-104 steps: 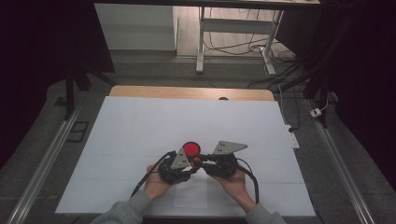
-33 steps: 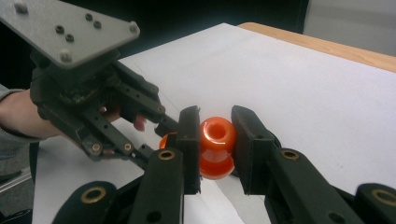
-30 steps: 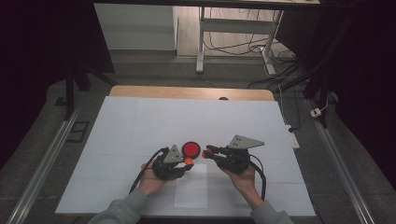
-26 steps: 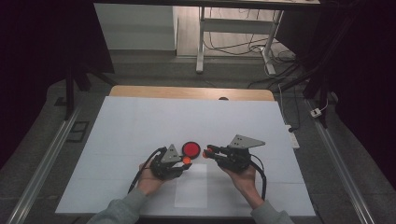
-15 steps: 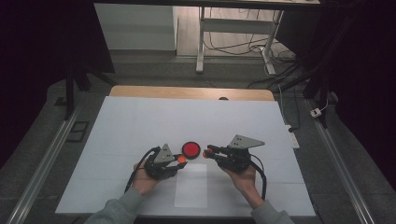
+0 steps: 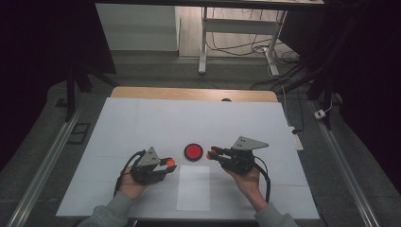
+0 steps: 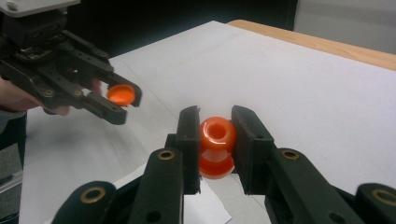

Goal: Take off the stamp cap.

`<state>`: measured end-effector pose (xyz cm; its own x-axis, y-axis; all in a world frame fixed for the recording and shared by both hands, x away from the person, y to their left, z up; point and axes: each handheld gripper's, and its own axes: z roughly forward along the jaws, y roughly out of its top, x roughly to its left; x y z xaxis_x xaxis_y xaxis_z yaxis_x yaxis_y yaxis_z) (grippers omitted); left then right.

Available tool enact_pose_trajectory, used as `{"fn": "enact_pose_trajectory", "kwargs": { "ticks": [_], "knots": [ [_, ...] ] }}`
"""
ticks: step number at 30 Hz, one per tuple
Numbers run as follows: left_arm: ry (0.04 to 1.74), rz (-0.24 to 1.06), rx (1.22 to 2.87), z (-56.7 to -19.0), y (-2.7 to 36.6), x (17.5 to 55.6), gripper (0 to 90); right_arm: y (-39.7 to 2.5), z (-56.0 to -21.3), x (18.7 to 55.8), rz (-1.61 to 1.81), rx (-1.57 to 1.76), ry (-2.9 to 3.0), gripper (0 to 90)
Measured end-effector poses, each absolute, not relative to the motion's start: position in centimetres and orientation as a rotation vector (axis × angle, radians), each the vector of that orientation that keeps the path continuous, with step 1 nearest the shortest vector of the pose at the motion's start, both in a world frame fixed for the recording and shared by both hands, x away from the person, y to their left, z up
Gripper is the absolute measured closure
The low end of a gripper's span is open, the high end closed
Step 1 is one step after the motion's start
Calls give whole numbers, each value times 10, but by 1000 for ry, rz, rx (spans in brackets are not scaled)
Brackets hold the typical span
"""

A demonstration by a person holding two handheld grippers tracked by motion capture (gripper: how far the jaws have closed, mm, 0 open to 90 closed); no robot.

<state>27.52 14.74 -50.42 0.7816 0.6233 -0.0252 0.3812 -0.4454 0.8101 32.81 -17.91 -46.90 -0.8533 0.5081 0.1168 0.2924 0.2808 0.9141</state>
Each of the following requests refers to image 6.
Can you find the aluminium floor rail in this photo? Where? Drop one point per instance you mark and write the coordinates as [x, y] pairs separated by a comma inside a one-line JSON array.
[[44, 170], [343, 164]]

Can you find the white cabinet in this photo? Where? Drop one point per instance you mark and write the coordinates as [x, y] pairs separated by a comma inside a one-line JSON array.
[[135, 28]]

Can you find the dark table grommet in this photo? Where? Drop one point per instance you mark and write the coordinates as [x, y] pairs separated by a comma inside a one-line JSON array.
[[226, 100]]

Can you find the white paper sheet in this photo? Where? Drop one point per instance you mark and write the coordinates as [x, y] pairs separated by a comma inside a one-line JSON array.
[[193, 189]]

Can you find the small white adapter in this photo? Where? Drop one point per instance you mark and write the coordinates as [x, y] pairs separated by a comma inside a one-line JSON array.
[[319, 114]]

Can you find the white desk frame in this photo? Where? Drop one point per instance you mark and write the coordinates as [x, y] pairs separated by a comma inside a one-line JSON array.
[[203, 41]]

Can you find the orange stamp cap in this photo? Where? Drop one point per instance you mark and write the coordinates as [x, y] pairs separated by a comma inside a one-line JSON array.
[[170, 162]]

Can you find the black floor frame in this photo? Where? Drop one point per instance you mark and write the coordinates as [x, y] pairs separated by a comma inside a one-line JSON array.
[[75, 137]]

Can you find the person's right hand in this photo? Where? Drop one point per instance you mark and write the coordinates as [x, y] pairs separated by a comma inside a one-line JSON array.
[[250, 186]]

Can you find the white power strip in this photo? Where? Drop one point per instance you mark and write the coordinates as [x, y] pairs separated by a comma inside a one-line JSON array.
[[297, 142]]

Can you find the large white table cover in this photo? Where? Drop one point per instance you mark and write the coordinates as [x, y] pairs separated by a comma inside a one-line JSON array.
[[157, 126]]

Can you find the dark curtain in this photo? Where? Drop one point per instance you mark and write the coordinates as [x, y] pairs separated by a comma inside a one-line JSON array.
[[38, 47], [372, 63]]

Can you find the black floor plate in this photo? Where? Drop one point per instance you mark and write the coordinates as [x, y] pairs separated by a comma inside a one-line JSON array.
[[61, 103]]

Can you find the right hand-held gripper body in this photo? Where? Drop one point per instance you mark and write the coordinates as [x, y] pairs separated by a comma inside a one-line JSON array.
[[239, 162]]

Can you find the black tripod stand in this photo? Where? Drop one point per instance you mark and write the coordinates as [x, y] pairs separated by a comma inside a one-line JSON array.
[[327, 94], [71, 94]]

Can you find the red round ink pad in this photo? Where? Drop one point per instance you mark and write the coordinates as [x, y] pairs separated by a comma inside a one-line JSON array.
[[193, 152]]

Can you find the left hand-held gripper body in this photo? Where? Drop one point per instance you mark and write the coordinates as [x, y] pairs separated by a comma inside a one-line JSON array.
[[146, 175]]

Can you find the person's left hand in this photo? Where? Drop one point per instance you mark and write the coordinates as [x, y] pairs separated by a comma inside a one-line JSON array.
[[130, 187]]

